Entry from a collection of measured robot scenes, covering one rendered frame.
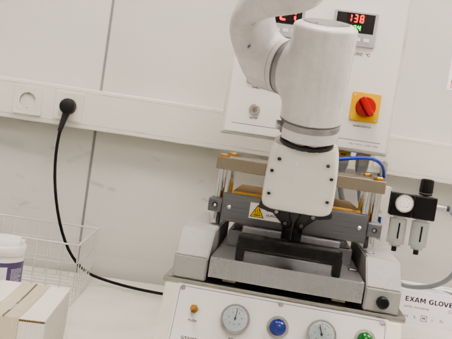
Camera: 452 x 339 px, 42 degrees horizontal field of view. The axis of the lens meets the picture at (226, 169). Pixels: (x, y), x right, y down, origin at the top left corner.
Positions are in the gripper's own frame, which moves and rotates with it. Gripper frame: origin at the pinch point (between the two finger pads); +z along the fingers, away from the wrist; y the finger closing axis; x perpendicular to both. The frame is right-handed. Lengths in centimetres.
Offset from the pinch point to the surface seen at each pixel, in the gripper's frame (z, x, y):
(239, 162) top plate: -6.9, 8.9, -9.9
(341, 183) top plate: -6.1, 8.7, 6.6
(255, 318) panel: 8.6, -9.6, -3.2
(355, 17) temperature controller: -27.9, 39.0, 6.1
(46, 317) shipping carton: 14.1, -11.0, -33.7
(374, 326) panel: 7.3, -8.3, 13.3
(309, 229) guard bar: 0.7, 4.8, 2.8
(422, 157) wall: 6, 63, 30
